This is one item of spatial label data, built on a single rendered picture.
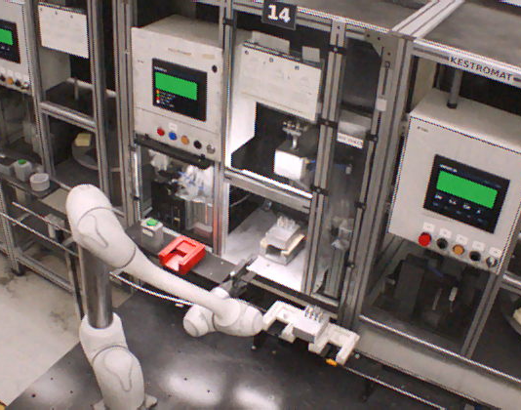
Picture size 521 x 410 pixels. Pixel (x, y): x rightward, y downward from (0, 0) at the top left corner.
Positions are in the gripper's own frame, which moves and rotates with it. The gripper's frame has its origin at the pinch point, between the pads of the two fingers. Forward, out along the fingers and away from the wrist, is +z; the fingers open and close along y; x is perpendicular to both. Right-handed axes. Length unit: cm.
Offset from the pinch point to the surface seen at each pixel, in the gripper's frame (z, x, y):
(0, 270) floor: 3, 186, -100
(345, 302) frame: 8.4, -38.2, -5.6
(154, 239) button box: -5.8, 43.5, -2.5
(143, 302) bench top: -15, 44, -32
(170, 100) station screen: 4, 42, 58
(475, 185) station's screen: 4, -74, 65
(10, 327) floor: -27, 142, -100
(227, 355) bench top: -20.1, -3.0, -32.2
